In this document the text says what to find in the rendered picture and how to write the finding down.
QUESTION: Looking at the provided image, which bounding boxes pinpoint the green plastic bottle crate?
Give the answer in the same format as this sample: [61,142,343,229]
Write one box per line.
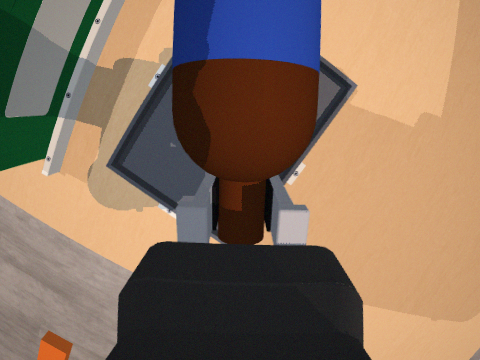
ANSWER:
[0,0,104,171]

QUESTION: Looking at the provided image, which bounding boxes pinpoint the brown bottle with blue label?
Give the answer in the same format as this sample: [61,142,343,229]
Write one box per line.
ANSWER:
[172,0,321,245]

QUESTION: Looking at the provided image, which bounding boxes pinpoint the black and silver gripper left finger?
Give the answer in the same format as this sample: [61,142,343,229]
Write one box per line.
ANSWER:
[176,173,219,243]

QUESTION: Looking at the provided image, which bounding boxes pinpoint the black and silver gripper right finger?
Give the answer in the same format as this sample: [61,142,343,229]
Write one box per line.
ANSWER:
[264,175,310,245]

